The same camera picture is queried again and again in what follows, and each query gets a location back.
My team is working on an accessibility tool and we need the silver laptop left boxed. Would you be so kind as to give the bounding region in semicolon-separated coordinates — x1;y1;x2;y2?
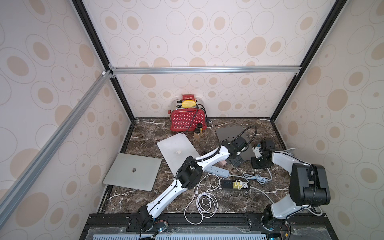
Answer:
103;153;162;192

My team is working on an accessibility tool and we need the red polka dot toaster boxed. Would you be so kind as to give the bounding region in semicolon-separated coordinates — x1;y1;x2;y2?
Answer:
168;94;208;132

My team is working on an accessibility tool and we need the pink charger adapter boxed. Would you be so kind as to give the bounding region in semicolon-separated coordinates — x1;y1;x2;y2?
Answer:
219;160;227;167

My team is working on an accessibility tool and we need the dark grey laptop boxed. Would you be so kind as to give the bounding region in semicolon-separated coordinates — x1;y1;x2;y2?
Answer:
216;126;255;161

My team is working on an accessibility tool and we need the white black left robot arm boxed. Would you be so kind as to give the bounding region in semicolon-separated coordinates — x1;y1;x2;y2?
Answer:
137;136;250;231

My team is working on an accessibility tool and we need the light blue power strip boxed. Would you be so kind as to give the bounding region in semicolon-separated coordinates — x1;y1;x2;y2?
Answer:
205;166;230;179

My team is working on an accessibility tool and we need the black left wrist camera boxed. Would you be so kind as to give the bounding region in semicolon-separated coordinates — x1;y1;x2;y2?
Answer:
231;136;248;151

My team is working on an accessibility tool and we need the small brown spice jar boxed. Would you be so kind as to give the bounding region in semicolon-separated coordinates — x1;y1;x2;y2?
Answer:
194;123;204;141

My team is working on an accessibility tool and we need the yellow charger adapter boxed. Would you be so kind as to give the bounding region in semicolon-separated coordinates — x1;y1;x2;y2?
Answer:
233;181;244;190

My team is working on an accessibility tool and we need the silver aluminium diagonal bar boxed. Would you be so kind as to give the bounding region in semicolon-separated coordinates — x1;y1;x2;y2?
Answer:
1;70;112;227

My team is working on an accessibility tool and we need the black power strip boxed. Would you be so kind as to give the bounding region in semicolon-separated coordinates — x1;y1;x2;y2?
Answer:
221;180;250;192

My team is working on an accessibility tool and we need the silver aluminium horizontal bar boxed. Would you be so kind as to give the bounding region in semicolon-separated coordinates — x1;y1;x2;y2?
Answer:
112;66;301;75

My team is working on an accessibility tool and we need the white charging cable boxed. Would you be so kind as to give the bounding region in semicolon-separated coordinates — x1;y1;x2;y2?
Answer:
183;173;221;226

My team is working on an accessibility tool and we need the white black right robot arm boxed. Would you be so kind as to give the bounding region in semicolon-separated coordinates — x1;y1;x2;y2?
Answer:
252;140;331;231

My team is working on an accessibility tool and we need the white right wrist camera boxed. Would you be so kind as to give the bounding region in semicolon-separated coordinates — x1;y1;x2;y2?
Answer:
253;144;262;159

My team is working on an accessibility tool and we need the white laptop centre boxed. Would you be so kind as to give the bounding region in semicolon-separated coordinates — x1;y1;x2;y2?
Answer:
157;133;200;177

